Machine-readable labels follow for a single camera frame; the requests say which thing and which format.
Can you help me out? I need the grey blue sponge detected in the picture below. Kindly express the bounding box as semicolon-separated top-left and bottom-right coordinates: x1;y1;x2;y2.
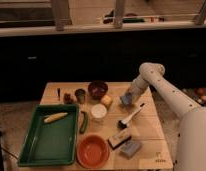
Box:
120;140;141;158

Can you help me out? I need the small brown toy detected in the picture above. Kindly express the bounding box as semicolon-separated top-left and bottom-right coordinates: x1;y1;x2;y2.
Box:
63;93;74;104

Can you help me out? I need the wooden table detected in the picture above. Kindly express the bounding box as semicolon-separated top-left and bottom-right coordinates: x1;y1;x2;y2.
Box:
18;82;173;171

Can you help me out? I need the green plastic tray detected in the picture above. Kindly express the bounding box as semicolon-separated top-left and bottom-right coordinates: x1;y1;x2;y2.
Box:
18;104;79;167

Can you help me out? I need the dark red bowl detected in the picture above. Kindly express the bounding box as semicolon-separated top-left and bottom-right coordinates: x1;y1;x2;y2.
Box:
88;80;108;99

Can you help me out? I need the yellow corn cob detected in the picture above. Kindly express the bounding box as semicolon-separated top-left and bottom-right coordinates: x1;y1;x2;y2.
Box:
44;112;68;123

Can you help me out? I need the black pen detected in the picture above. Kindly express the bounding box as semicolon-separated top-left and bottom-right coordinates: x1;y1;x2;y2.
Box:
57;88;61;101

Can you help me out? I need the green cucumber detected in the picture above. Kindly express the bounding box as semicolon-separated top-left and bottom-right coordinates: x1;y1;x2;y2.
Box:
79;111;88;134

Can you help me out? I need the yellow fruit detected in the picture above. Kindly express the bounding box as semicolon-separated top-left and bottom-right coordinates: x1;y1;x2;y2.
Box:
100;95;113;108

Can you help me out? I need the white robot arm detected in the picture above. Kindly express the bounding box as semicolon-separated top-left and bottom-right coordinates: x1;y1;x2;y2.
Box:
129;63;206;171

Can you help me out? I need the orange bowl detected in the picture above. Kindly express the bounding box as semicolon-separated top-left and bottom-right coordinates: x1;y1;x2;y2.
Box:
76;134;110;169

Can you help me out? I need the white cup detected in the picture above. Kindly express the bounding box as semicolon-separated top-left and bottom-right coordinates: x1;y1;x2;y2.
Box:
91;104;107;121

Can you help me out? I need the wooden block eraser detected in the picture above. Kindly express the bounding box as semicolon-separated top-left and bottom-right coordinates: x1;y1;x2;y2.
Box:
108;129;132;150

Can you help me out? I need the dark metal cup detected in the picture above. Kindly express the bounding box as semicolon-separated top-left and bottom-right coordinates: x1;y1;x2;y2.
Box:
75;89;86;104

